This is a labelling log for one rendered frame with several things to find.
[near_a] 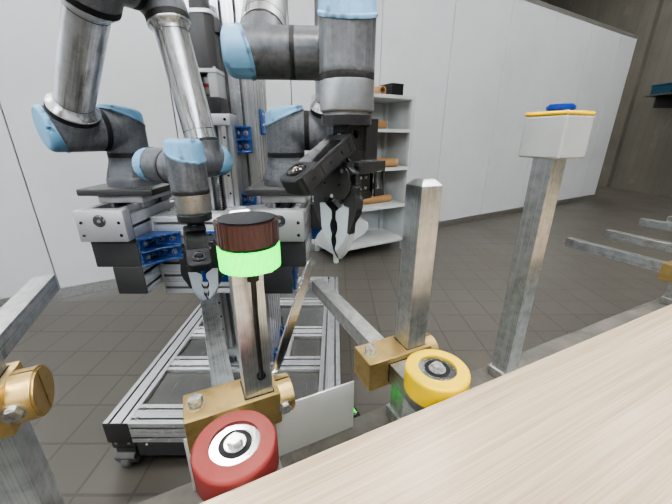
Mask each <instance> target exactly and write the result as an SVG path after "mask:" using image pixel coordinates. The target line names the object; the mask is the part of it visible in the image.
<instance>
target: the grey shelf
mask: <svg viewBox="0 0 672 504"><path fill-rule="evenodd" d="M415 103H416V96H404V95H392V94H379V93H374V111H373V112H372V113H369V115H371V116H372V119H378V120H381V121H387V124H388V125H387V128H386V129H378V142H377V158H397V159H398V166H397V167H385V183H384V195H388V194H390V195H391V196H392V200H391V201H389V202H381V203H373V204H365V205H363V209H362V212H361V215H360V218H362V219H364V220H366V221H367V222H368V229H367V231H366V233H365V234H363V235H362V236H360V237H359V238H357V239H356V240H354V241H353V242H352V244H351V246H350V248H349V250H348V251H350V250H355V249H360V248H365V247H370V246H375V245H380V244H385V243H390V242H396V241H400V246H399V248H400V249H401V248H402V235H403V221H404V207H405V194H406V184H407V183H408V182H409V181H410V168H411V155H412V142H413V129H414V116H415ZM381 152H382V153H381ZM381 185H382V171H377V188H381ZM378 217H379V218H378ZM320 247H322V248H323V249H325V250H327V251H328V252H330V253H332V254H333V252H332V250H331V248H330V246H329V244H328V242H327V240H326V238H325V236H324V234H323V231H322V230H321V231H320V232H319V233H318V234H317V236H316V238H315V251H320ZM333 262H334V263H339V259H338V258H336V257H335V256H334V254H333Z"/></svg>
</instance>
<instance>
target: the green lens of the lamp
mask: <svg viewBox="0 0 672 504"><path fill-rule="evenodd" d="M216 249H217V256H218V264H219V270H220V271H221V272H222V273H224V274H226V275H229V276H236V277H249V276H257V275H262V274H266V273H269V272H271V271H274V270H275V269H277V268H278V267H279V266H280V265H281V254H280V241H279V242H278V243H277V245H276V246H274V247H272V248H270V249H268V250H264V251H260V252H254V253H229V252H225V251H222V250H220V249H219V247H217V246H216Z"/></svg>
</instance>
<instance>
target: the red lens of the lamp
mask: <svg viewBox="0 0 672 504"><path fill-rule="evenodd" d="M274 216H275V219H274V220H272V221H270V222H267V223H263V224H258V225H250V226H227V225H222V224H219V223H217V222H216V220H217V218H218V217H217V218H215V219H214V220H213V227H214V234H215V241H216V246H217V247H219V248H221V249H224V250H230V251H250V250H258V249H263V248H267V247H270V246H272V245H275V244H276V243H278V242H279V240H280V238H279V222H278V216H277V215H275V214H274Z"/></svg>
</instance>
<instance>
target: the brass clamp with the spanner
mask: <svg viewBox="0 0 672 504"><path fill-rule="evenodd" d="M271 373H272V371H271ZM272 385H273V391H271V392H268V393H265V394H262V395H258V396H255V397H252V398H249V399H246V398H245V394H244V390H243V386H242V382H241V379H238V380H234V381H231V382H227V383H224V384H221V385H217V386H214V387H210V388H207V389H204V390H200V391H197V392H193V393H190V394H186V395H184V396H183V425H184V430H185V435H186V439H187V444H188V449H189V453H190V455H191V451H192V448H193V445H194V443H195V441H196V439H197V437H198V436H199V434H200V433H201V432H202V431H203V430H204V429H205V428H206V427H207V426H208V425H209V424H210V423H211V422H213V421H214V420H216V419H217V418H219V417H221V416H223V415H225V414H228V413H231V412H235V411H240V410H252V411H256V412H259V413H262V414H264V415H265V416H267V417H268V418H269V419H270V420H271V421H272V423H273V424H277V423H280V422H282V414H287V413H289V412H290V411H291V410H294V408H295V405H296V403H295V394H294V390H293V386H292V382H291V380H290V378H289V375H288V374H286V373H283V374H279V375H276V376H273V373H272ZM194 393H199V394H202V396H203V399H204V400H205V405H204V407H203V408H201V409H200V410H198V411H195V412H190V411H188V410H187V404H188V403H187V401H188V397H189V396H190V395H192V394H194Z"/></svg>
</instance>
